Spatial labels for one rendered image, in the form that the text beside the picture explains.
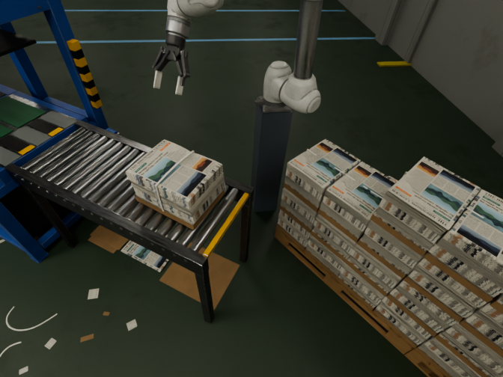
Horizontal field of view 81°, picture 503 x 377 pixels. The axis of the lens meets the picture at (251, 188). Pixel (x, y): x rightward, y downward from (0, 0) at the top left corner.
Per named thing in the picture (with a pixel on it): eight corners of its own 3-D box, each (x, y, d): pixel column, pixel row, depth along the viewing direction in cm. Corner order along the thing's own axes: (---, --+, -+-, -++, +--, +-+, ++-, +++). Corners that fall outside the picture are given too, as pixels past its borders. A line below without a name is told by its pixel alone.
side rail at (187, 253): (209, 269, 146) (207, 256, 137) (203, 278, 143) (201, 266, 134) (22, 176, 181) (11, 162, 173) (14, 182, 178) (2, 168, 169)
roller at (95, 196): (150, 158, 188) (148, 152, 185) (93, 209, 159) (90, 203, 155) (144, 155, 190) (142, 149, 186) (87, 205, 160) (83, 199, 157)
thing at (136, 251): (182, 242, 233) (182, 241, 232) (159, 272, 215) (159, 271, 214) (144, 224, 243) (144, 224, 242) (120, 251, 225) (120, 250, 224)
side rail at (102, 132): (253, 200, 177) (254, 187, 168) (249, 206, 174) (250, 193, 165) (86, 133, 213) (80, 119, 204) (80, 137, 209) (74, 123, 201)
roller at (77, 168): (118, 145, 195) (116, 139, 192) (59, 191, 166) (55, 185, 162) (113, 142, 197) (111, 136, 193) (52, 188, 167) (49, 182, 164)
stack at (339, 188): (304, 212, 260) (325, 137, 198) (431, 314, 204) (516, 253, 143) (272, 236, 241) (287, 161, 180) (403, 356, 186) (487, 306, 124)
